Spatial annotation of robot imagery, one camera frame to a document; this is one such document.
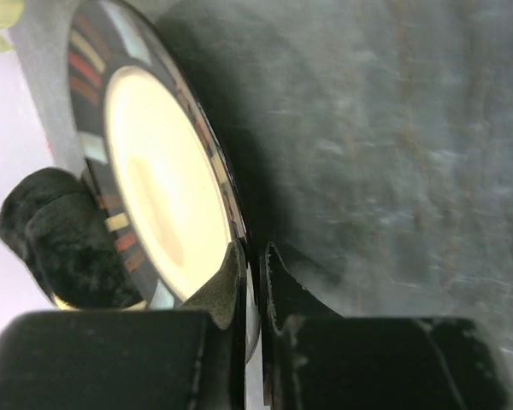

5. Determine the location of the black floral patterned cloth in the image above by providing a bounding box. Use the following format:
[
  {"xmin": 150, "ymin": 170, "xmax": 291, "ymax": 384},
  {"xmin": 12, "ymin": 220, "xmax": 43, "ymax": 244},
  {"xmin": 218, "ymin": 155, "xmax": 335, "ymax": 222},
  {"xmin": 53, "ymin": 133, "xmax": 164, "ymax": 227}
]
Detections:
[{"xmin": 0, "ymin": 167, "xmax": 145, "ymax": 310}]

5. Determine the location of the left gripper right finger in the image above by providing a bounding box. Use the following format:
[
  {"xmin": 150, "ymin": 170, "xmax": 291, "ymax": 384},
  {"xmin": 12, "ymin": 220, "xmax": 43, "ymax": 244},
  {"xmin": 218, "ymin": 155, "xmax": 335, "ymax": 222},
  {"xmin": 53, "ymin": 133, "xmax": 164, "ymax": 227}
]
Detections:
[{"xmin": 260, "ymin": 243, "xmax": 513, "ymax": 409}]

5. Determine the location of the black rimmed ceramic plate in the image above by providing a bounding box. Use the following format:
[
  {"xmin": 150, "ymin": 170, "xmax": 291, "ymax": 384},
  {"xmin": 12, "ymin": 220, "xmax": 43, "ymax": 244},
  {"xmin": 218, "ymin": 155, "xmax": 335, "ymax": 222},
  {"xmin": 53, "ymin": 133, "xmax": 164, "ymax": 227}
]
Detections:
[{"xmin": 67, "ymin": 0, "xmax": 261, "ymax": 364}]

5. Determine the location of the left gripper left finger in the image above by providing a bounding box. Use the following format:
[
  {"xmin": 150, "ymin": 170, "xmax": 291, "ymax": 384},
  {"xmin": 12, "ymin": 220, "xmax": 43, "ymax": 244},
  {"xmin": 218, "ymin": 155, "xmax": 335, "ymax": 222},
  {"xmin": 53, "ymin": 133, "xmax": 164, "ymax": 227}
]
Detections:
[{"xmin": 0, "ymin": 242, "xmax": 246, "ymax": 409}]

